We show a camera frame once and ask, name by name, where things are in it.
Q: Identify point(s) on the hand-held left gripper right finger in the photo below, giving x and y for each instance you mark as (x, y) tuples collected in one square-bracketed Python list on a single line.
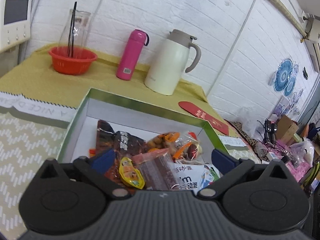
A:
[(222, 161)]

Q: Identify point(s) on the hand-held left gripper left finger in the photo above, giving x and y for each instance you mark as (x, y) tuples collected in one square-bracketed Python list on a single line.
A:
[(103, 158)]

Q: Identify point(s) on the dark red shiny packet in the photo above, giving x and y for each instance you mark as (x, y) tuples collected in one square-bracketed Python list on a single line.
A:
[(125, 145)]

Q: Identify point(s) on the white blue printed packet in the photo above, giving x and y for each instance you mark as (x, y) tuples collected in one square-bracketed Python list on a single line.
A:
[(197, 177)]

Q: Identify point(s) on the small orange yellow packet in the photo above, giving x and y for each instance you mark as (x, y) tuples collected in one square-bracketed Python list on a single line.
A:
[(131, 173)]

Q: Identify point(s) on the green cardboard box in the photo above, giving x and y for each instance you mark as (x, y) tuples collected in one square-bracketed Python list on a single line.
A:
[(82, 130)]

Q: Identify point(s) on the clear packet with red fruit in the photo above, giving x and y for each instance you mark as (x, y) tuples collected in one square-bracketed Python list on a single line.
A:
[(188, 145)]

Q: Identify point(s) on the orange packet of round nuts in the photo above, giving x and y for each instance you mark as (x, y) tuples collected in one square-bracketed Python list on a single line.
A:
[(162, 141)]

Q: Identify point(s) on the leopard print cloth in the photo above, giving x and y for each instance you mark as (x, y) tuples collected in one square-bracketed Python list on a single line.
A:
[(246, 135)]

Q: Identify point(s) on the red envelope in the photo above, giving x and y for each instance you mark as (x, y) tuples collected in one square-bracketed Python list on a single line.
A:
[(205, 116)]

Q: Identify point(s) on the brown cardboard box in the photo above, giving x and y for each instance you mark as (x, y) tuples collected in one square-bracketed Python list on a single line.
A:
[(287, 130)]

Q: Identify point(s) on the pink plastic bags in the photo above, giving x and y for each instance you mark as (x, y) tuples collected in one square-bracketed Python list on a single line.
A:
[(297, 160)]

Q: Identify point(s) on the red plastic basket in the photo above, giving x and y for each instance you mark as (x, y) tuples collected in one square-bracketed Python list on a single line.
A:
[(72, 65)]

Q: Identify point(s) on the yellow cloth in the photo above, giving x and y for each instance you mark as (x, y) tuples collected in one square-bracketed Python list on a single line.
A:
[(37, 75)]

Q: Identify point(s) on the pink thermos bottle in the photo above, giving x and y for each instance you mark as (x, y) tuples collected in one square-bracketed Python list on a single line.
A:
[(131, 55)]

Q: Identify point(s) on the cream thermos jug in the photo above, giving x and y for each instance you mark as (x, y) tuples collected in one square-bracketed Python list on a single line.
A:
[(167, 65)]

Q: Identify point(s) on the glass carafe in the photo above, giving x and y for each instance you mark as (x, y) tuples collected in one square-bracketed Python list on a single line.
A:
[(80, 30)]

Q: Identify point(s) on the black straws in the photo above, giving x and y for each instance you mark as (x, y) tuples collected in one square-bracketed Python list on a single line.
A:
[(72, 30)]

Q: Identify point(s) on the white water dispenser with screen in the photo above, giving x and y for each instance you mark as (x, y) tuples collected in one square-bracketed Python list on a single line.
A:
[(15, 12)]

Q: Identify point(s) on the blue paper fan wall decoration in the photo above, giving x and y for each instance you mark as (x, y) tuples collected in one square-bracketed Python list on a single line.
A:
[(283, 76)]

